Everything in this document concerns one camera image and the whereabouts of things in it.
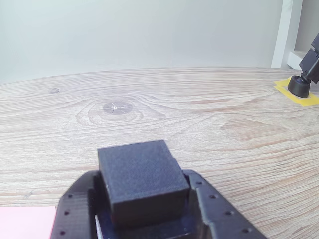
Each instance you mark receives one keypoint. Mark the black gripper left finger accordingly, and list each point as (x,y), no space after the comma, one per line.
(74,211)

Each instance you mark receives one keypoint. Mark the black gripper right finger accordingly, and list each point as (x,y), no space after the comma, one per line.
(221,214)

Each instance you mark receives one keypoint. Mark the small black cube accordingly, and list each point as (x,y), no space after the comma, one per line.
(144,181)

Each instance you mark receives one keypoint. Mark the pink paper sheet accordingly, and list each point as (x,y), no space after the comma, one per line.
(25,224)

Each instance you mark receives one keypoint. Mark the yellow tape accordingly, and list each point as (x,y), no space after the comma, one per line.
(305,100)

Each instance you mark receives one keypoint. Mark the black camera stand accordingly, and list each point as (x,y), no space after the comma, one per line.
(297,87)

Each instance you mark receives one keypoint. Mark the white shelf frame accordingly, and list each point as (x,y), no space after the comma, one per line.
(284,32)

